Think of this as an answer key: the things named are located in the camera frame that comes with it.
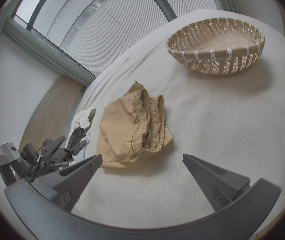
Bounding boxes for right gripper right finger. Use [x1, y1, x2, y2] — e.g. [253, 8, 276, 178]
[182, 154, 251, 213]

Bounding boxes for white and green garment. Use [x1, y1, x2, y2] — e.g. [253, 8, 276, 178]
[69, 107, 97, 160]

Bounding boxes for tan shorts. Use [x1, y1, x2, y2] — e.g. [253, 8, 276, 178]
[96, 80, 174, 171]

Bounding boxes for blue-green curtain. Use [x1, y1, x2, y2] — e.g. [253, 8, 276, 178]
[4, 17, 97, 89]

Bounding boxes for bed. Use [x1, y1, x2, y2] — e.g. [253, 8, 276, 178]
[20, 8, 285, 232]

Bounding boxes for window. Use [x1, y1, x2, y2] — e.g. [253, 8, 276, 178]
[15, 0, 223, 84]

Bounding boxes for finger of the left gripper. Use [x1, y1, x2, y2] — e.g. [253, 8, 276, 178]
[68, 141, 87, 157]
[47, 135, 66, 151]

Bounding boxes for black garment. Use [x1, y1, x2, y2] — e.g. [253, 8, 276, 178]
[68, 127, 88, 148]

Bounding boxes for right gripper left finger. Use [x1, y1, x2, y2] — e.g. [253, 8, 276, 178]
[30, 154, 104, 213]

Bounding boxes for round woven basket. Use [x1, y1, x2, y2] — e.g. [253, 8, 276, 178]
[165, 17, 265, 76]

